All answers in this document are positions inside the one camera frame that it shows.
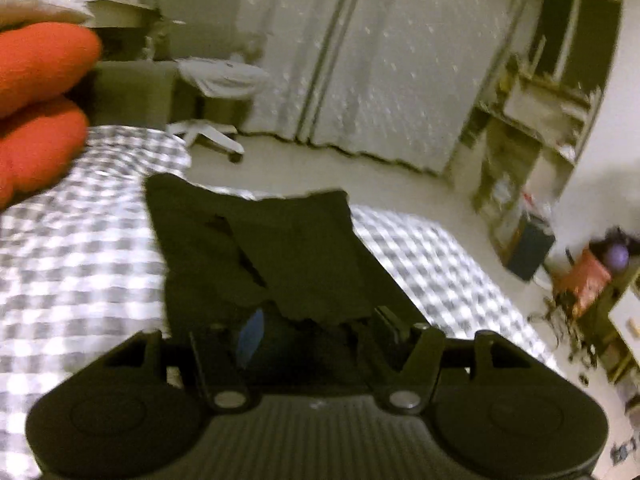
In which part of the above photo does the orange box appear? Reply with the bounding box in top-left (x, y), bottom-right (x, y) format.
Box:
top-left (553, 247), bottom-right (612, 320)

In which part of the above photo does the grey star curtain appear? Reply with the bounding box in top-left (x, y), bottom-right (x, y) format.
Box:
top-left (239, 0), bottom-right (522, 174)

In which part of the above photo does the wooden shelf unit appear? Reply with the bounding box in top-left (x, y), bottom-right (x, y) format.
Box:
top-left (461, 0), bottom-right (622, 250)

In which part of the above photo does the orange flower cushion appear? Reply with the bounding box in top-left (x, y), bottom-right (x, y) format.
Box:
top-left (1, 23), bottom-right (102, 208)

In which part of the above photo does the cream white pillow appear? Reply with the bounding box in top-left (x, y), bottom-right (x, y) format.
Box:
top-left (1, 0), bottom-right (93, 29)

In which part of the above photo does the grey white office chair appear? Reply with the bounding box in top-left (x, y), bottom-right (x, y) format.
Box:
top-left (144, 0), bottom-right (269, 164)

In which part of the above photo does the dark waste bin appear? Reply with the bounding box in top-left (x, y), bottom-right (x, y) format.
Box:
top-left (503, 212), bottom-right (555, 282)

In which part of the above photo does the dark green sofa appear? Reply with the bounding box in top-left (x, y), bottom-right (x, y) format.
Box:
top-left (76, 61), bottom-right (178, 130)

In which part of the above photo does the black garment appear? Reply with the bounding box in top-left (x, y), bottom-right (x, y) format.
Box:
top-left (144, 174), bottom-right (422, 393)

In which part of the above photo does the grey white checkered quilt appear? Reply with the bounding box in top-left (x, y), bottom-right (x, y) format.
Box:
top-left (1, 126), bottom-right (556, 479)

